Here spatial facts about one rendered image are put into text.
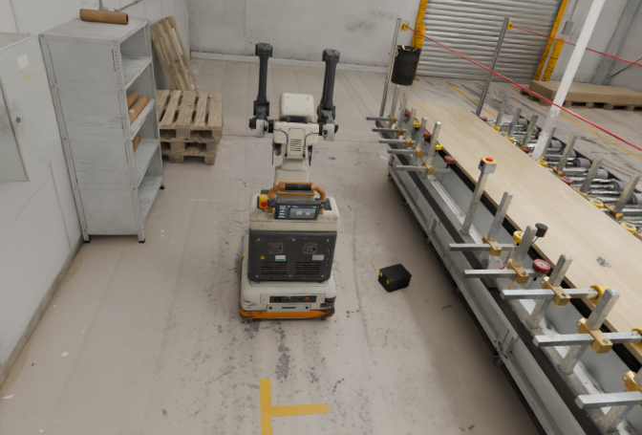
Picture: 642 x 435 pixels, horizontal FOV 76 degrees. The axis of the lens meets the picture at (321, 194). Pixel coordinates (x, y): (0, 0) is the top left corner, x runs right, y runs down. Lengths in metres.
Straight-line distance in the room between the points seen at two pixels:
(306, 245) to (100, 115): 1.62
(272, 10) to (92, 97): 6.52
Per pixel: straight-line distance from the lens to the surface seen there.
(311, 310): 2.83
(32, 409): 2.77
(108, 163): 3.30
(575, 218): 3.02
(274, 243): 2.54
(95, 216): 3.56
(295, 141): 2.57
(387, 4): 9.61
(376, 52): 9.72
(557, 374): 2.19
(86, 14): 3.55
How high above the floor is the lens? 2.14
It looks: 30 degrees down
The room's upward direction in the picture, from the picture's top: 7 degrees clockwise
